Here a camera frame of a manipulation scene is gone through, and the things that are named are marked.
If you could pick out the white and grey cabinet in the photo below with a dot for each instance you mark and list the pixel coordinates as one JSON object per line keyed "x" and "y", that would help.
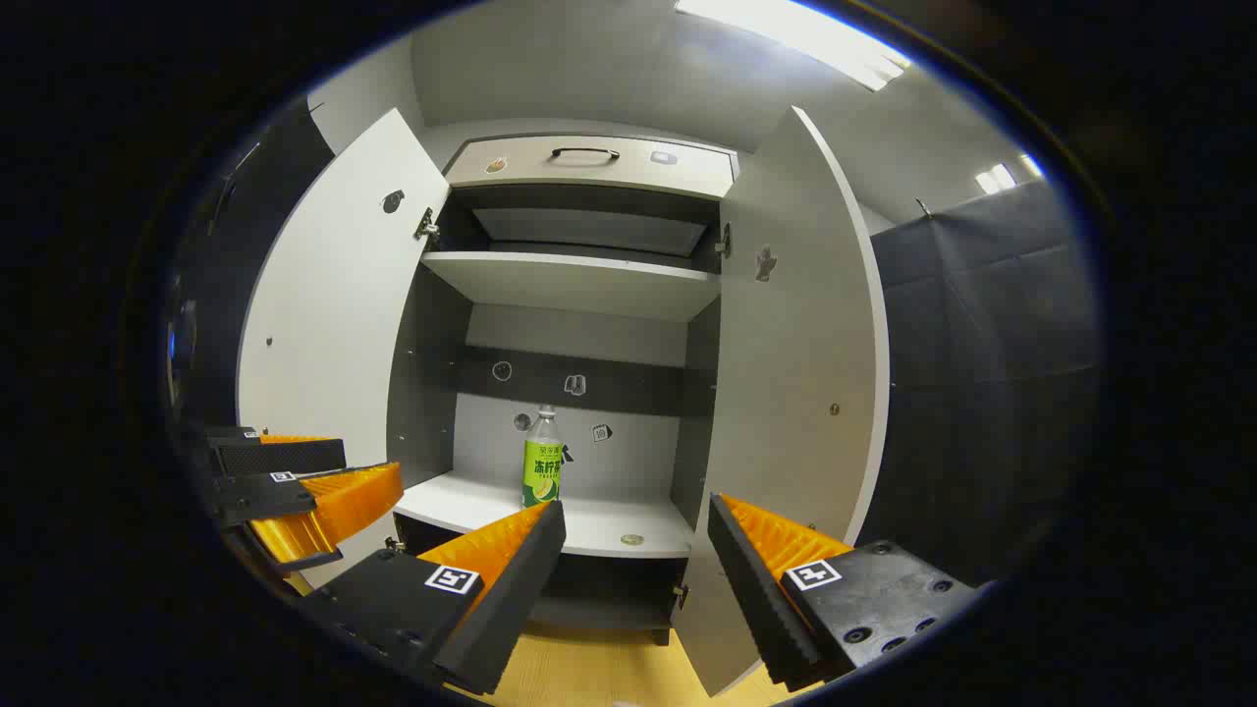
{"x": 422, "y": 373}

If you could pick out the long ceiling light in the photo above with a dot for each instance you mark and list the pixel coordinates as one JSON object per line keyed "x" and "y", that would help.
{"x": 805, "y": 34}

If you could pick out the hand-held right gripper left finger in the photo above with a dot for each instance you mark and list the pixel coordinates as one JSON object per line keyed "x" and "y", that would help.
{"x": 511, "y": 599}

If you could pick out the clear bottle with green label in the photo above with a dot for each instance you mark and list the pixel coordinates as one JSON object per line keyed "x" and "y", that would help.
{"x": 541, "y": 471}

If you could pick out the white cabinet drawer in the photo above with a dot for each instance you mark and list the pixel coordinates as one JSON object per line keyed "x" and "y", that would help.
{"x": 687, "y": 177}

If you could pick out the small ceiling light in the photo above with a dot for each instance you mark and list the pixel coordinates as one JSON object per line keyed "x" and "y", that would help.
{"x": 997, "y": 179}

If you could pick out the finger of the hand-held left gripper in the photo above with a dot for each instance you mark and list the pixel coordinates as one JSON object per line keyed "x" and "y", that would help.
{"x": 344, "y": 506}
{"x": 285, "y": 457}

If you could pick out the black backdrop cloth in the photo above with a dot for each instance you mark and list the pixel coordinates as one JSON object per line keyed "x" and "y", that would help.
{"x": 255, "y": 226}
{"x": 982, "y": 393}

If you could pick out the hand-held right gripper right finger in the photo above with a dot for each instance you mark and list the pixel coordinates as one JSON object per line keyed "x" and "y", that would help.
{"x": 756, "y": 599}

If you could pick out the dark stand with blue light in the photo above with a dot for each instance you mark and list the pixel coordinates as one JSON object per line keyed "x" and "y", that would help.
{"x": 184, "y": 344}

